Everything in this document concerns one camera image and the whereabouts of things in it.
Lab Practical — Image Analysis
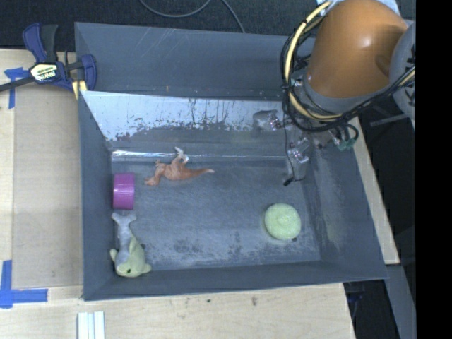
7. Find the orange toy dinosaur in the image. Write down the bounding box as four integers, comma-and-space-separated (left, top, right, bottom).
144, 146, 215, 187

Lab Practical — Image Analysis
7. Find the pale green round sponge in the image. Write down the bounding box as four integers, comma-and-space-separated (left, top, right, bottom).
263, 202, 302, 242

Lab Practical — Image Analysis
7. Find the grey metal bin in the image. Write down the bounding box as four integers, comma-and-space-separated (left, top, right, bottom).
73, 22, 390, 302

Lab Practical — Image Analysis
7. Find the grey and yellow plush whale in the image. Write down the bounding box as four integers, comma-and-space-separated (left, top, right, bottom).
109, 211, 153, 279

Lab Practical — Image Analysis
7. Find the purple plastic cup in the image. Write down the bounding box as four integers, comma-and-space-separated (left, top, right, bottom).
112, 172, 136, 211

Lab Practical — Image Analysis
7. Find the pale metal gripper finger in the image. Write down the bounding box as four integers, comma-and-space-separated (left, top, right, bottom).
285, 146, 311, 184
251, 109, 284, 138

